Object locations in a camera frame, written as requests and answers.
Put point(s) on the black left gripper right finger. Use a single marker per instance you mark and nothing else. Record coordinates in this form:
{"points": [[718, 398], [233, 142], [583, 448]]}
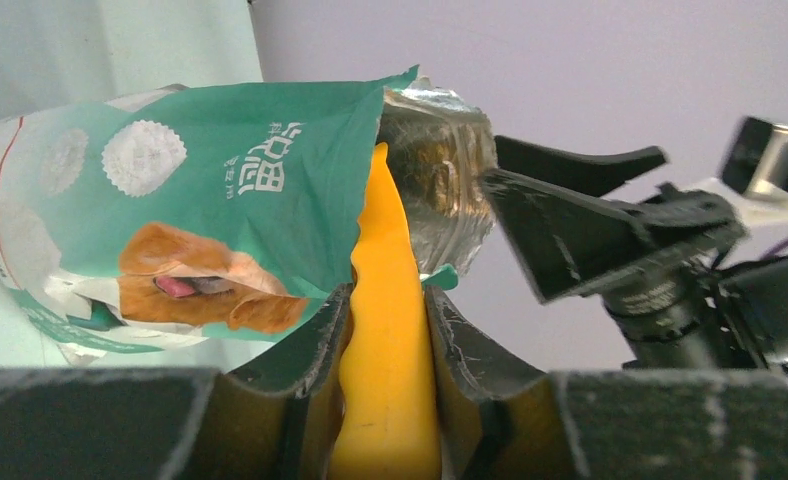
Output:
{"points": [[504, 419]]}

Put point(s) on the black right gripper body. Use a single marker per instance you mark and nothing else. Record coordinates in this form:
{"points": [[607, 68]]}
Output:
{"points": [[677, 226]]}

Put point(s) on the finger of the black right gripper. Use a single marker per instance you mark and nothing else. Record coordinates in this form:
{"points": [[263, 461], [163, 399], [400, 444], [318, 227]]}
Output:
{"points": [[567, 243], [593, 175]]}

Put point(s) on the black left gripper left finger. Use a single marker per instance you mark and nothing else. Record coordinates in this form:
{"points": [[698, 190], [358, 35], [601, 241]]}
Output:
{"points": [[275, 417]]}

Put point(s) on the yellow plastic scoop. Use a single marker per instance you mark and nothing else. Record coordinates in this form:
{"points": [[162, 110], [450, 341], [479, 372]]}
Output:
{"points": [[390, 427]]}

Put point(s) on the green white pet food bag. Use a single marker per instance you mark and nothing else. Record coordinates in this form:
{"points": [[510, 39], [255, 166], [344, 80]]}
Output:
{"points": [[156, 221]]}

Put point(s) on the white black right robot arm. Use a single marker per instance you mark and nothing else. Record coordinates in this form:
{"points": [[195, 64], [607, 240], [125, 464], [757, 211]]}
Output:
{"points": [[702, 316]]}

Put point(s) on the brown pet food kibble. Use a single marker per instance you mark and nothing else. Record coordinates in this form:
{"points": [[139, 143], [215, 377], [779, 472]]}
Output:
{"points": [[438, 176]]}

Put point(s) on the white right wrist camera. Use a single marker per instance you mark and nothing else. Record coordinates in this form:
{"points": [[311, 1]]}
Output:
{"points": [[756, 165]]}

